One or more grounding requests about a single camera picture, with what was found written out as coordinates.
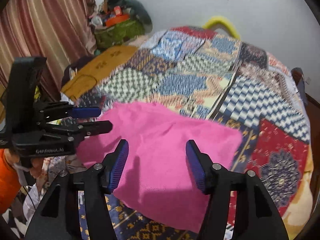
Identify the pink knit cardigan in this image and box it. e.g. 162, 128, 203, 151
76, 102, 242, 233

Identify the person's left hand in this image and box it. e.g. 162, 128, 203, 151
4, 148, 44, 179

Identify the tan fleece blanket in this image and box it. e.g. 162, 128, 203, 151
282, 145, 313, 239

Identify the mustard yellow embroidered cushion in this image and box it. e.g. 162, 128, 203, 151
61, 46, 138, 101

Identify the striped pink curtain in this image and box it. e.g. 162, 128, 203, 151
1, 0, 96, 100

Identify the green patterned storage box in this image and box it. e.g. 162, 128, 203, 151
94, 19, 145, 50

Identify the orange round box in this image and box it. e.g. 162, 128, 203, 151
105, 14, 130, 28

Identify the grey plush toy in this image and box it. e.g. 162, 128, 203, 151
122, 0, 152, 25

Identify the patchwork patterned bedspread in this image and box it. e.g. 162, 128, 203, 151
60, 25, 312, 240

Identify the blue grey bag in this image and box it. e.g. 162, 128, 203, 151
291, 67, 308, 106

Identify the yellow curved bed headboard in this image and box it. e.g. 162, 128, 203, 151
202, 16, 241, 40

